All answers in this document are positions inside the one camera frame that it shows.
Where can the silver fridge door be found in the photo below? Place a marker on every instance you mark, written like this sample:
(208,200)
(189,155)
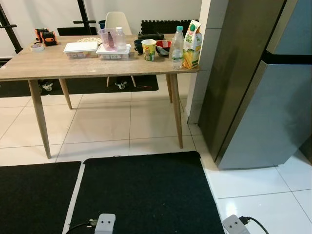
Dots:
(273,117)

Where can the red bowl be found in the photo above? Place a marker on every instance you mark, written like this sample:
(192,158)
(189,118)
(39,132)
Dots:
(163,48)

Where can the clear purple-tinted plastic jug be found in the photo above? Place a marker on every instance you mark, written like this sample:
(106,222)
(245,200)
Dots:
(107,39)

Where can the yellow green juice carton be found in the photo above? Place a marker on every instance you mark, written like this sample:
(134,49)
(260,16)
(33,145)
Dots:
(192,48)

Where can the small black floor mat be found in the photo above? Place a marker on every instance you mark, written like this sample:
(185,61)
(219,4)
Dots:
(34,195)

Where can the black foam puzzle mat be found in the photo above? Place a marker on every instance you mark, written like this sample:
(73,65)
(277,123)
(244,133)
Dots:
(161,25)

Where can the patterned plate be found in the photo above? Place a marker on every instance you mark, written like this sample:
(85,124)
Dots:
(90,40)

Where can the black game controller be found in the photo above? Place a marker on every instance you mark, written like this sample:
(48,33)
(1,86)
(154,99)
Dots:
(151,36)

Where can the white plastic chair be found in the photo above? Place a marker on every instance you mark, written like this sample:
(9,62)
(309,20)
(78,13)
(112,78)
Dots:
(118,22)

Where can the white lidded food container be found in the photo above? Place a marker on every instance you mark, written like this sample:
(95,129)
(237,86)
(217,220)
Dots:
(113,54)
(80,48)

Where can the black bench pad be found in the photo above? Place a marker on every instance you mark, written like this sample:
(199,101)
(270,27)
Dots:
(73,31)

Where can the yellow green noodle cup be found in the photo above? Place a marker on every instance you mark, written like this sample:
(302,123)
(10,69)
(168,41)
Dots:
(149,50)

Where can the tape roll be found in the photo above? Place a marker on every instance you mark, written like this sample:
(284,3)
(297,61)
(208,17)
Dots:
(37,47)

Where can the blue bucket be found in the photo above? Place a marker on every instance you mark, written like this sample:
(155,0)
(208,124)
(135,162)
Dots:
(102,24)

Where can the thin black floor mat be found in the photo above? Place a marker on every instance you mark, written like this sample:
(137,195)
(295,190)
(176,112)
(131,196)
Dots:
(92,85)

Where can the orange black device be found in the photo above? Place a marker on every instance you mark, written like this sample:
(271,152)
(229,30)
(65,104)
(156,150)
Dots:
(49,38)
(40,34)

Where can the large black floor mat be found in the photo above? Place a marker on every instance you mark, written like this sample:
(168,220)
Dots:
(146,195)

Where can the light wooden dining table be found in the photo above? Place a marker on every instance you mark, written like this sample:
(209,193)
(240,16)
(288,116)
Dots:
(58,63)

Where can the black metal rack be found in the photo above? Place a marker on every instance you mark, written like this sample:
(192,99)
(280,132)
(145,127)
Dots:
(85,14)

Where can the caster wheel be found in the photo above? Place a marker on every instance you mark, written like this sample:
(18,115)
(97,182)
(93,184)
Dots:
(121,85)
(47,87)

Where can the silver two-door fridge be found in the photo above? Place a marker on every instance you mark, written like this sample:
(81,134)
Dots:
(234,73)

